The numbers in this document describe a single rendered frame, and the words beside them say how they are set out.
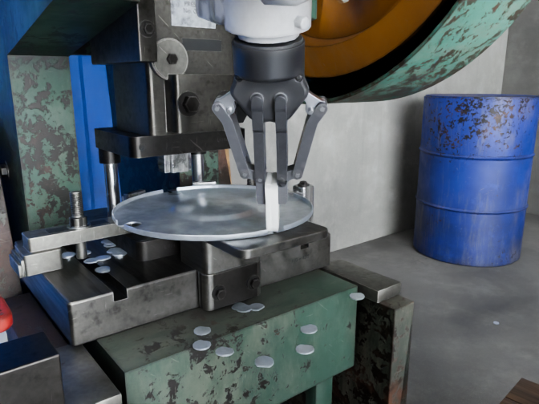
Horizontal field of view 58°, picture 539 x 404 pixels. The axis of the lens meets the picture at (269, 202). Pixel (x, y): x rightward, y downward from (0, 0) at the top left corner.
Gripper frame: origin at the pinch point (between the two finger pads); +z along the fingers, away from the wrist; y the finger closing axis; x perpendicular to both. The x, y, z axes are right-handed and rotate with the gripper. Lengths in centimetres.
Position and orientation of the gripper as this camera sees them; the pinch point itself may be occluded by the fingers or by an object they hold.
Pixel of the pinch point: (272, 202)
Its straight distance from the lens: 61.2
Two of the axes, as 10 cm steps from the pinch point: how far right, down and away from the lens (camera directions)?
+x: 0.8, -5.4, 8.4
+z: 0.2, 8.4, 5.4
